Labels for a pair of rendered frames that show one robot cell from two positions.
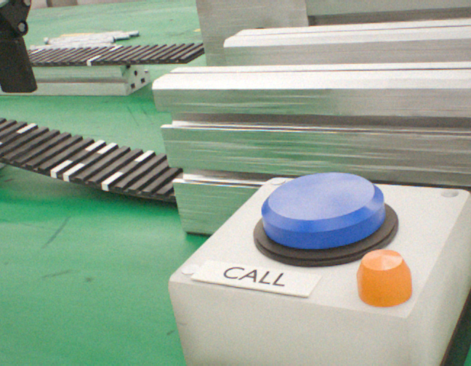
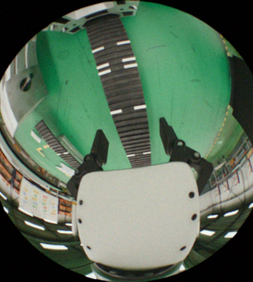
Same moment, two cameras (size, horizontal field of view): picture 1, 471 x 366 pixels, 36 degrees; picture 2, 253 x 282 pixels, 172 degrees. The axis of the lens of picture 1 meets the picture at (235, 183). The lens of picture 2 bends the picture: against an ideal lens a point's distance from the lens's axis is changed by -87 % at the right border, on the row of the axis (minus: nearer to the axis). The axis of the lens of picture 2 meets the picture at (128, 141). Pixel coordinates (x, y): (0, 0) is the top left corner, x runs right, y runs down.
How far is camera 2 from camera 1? 45 cm
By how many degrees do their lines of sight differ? 42
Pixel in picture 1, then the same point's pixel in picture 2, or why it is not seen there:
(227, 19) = (20, 101)
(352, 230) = not seen: outside the picture
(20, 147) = (129, 99)
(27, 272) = (178, 42)
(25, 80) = (101, 134)
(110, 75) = (64, 143)
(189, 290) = not seen: outside the picture
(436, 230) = not seen: outside the picture
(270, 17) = (16, 86)
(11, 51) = (99, 149)
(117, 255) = (156, 24)
